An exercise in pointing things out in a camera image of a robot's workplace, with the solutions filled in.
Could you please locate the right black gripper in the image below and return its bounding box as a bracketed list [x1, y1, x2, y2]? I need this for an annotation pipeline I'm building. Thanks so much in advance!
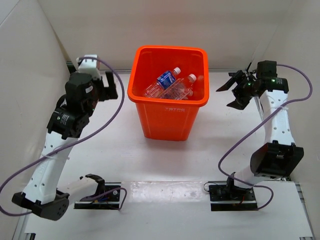
[216, 70, 258, 111]

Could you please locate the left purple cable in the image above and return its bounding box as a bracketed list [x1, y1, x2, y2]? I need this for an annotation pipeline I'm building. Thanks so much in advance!
[0, 56, 128, 216]

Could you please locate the orange plastic bin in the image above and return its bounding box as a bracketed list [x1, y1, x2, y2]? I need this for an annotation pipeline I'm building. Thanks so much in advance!
[127, 45, 210, 141]

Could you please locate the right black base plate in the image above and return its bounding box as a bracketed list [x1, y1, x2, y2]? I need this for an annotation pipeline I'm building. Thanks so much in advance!
[203, 181, 258, 212]

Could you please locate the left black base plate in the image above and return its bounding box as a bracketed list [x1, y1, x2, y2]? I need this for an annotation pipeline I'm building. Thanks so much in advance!
[73, 182, 128, 211]

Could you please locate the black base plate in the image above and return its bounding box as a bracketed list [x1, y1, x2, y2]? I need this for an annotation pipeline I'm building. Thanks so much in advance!
[73, 182, 128, 211]
[203, 181, 258, 212]

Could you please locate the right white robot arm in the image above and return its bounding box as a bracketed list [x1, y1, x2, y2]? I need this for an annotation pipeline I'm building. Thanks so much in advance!
[218, 60, 304, 200]

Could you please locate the clear apple juice bottle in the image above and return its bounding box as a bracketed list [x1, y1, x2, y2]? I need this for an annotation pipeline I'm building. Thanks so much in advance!
[158, 73, 197, 100]

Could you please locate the dark blue label bottle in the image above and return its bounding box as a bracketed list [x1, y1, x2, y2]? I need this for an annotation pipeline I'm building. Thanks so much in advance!
[144, 67, 181, 98]

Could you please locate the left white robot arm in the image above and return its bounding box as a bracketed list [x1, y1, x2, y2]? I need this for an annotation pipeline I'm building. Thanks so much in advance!
[11, 54, 118, 221]

